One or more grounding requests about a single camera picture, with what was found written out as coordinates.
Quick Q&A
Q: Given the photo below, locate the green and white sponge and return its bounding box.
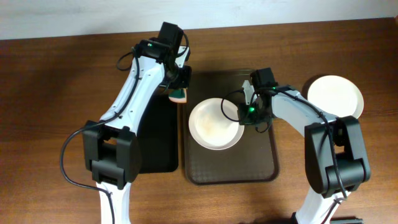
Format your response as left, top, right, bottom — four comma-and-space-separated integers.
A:
169, 88, 187, 103

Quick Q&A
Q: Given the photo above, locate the white plate front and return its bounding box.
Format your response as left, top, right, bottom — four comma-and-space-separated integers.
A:
188, 98, 244, 151

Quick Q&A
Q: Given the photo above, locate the white plate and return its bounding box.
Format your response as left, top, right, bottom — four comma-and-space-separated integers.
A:
307, 75, 364, 118
188, 98, 244, 151

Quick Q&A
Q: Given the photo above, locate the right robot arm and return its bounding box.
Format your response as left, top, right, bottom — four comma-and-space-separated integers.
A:
238, 68, 371, 223

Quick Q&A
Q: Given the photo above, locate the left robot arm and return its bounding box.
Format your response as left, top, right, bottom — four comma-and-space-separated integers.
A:
82, 22, 192, 223

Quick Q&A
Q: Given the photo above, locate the brown serving tray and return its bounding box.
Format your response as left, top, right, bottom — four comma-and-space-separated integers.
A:
182, 69, 279, 185

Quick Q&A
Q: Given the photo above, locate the small black tray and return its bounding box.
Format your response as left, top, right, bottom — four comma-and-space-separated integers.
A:
137, 95, 178, 174

